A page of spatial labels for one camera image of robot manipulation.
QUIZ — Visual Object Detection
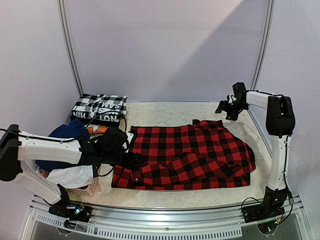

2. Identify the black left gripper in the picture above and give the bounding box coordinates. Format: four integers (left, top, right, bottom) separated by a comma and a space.
101, 149, 145, 171

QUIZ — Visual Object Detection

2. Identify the red black plaid shirt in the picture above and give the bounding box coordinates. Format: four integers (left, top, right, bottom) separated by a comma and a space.
111, 119, 256, 191

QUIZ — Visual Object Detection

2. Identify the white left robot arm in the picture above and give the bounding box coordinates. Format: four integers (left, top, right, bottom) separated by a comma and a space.
0, 124, 143, 217

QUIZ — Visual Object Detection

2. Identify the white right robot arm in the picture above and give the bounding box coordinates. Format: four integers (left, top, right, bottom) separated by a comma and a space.
215, 90, 296, 218

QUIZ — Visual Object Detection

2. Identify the pink plastic laundry basket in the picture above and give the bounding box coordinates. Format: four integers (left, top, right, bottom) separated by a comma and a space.
36, 165, 98, 197

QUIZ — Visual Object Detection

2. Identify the orange white folded garment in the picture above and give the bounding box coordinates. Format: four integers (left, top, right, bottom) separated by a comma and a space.
86, 124, 108, 135

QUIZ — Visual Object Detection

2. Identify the navy blue garment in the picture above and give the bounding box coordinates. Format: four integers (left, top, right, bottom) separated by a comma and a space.
35, 118, 90, 172

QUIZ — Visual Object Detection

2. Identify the black white checkered folded shirt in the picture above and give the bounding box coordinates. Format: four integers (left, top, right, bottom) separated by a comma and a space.
71, 94, 128, 123

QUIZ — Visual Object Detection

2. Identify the white garment in basket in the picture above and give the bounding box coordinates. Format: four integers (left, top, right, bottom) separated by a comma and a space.
46, 165, 94, 189

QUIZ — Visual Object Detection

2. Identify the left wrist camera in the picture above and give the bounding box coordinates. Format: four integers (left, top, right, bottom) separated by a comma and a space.
122, 132, 137, 153

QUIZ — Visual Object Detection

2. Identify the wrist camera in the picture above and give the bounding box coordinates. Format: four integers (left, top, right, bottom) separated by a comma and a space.
122, 132, 137, 153
227, 82, 247, 104

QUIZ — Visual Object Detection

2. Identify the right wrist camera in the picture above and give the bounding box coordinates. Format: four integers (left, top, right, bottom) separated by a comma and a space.
227, 82, 247, 104

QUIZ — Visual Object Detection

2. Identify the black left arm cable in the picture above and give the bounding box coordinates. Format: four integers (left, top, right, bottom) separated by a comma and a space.
0, 111, 128, 178

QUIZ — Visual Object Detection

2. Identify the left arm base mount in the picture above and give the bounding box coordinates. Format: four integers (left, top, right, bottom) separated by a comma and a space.
48, 204, 92, 230

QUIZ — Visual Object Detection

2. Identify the aluminium front rail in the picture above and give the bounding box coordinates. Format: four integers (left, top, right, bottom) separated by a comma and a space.
21, 195, 313, 240

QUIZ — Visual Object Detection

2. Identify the right aluminium frame post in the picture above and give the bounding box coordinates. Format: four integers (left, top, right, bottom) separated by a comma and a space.
244, 0, 276, 106

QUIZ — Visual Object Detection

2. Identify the aluminium frame post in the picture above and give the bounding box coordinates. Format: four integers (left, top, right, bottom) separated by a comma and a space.
244, 0, 276, 106
57, 0, 84, 97

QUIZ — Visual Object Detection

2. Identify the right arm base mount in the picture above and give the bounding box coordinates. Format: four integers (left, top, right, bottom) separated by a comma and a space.
240, 197, 294, 235

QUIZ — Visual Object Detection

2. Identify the left aluminium frame post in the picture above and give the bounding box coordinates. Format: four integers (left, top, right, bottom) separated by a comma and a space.
57, 0, 84, 97

